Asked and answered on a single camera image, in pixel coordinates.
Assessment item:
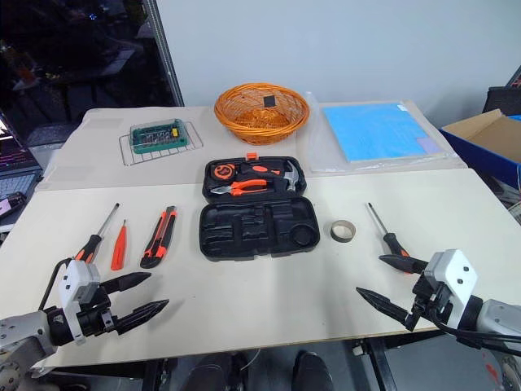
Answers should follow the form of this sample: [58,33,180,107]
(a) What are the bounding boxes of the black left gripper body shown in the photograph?
[77,284,121,337]

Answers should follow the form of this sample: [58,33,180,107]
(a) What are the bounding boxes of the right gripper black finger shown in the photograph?
[356,287,413,323]
[378,254,429,276]

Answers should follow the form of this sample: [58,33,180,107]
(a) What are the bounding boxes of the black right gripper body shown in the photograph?
[405,270,455,332]

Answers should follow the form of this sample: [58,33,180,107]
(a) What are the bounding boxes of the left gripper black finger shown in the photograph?
[115,299,170,336]
[99,271,152,295]

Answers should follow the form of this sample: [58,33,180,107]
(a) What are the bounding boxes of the short black orange screwdriver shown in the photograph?
[366,202,411,266]

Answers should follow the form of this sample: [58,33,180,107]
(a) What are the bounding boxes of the slim orange test pen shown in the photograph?
[111,218,128,272]

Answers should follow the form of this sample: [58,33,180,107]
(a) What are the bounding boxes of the long black orange screwdriver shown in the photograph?
[74,202,121,264]

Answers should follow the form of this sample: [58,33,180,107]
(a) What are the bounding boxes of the orange black utility knife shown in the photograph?
[139,205,178,269]

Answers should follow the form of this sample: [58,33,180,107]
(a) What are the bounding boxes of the brown tape roll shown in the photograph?
[329,219,356,244]

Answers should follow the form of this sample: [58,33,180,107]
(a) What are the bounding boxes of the black plastic case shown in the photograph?
[198,152,321,262]

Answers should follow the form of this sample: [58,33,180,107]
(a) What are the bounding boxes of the dark rounded shape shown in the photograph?
[291,349,335,391]

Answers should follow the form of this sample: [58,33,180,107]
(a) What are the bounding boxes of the pale purple note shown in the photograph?
[417,137,443,154]

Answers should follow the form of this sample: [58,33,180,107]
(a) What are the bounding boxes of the blue cardboard box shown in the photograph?
[439,108,521,191]

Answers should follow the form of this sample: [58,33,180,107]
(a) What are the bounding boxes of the blue sheet in plastic sleeve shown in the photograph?
[304,91,459,175]

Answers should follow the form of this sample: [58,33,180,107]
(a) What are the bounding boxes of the blue sheet stack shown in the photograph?
[322,101,447,164]

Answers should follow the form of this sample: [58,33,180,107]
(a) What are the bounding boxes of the steel claw hammer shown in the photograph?
[239,159,300,192]

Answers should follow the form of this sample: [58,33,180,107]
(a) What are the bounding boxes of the black orange tape measure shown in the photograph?
[210,161,237,181]

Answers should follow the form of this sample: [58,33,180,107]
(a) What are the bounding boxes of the green screwdriver bit box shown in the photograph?
[129,117,190,155]

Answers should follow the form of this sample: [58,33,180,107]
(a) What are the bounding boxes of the dark laptop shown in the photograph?
[0,108,44,204]

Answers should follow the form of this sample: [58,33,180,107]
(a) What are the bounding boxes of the orange wicker basket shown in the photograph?
[214,82,311,146]

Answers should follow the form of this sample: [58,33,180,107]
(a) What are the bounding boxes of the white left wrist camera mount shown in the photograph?
[56,259,101,346]

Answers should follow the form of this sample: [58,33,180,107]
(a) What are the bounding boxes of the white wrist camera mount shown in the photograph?
[422,248,479,327]
[56,259,101,346]

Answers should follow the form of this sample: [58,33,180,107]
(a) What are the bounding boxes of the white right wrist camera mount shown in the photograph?
[422,248,479,327]

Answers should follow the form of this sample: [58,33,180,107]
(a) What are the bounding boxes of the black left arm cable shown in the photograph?
[37,258,70,313]

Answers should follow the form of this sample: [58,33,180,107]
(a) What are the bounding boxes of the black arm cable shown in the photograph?
[431,309,521,355]
[37,258,70,313]

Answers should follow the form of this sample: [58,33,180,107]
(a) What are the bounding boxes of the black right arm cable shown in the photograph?
[431,309,521,355]

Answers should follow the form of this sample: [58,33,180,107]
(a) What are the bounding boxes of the green box on wire rack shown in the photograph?
[119,121,204,167]

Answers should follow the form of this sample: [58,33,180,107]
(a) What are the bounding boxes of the orange handled pliers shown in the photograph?
[209,178,269,197]

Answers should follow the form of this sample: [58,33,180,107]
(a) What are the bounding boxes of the aluminium profile post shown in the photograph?
[146,0,185,108]

